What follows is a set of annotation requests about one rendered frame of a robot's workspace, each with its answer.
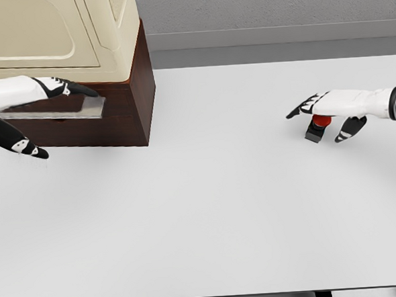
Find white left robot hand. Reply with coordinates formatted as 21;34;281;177
0;71;103;163

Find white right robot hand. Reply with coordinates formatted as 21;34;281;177
284;87;375;147

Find red button switch black base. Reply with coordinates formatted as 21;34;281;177
302;112;334;145

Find cream and brown cabinet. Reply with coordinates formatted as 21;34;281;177
0;0;160;156

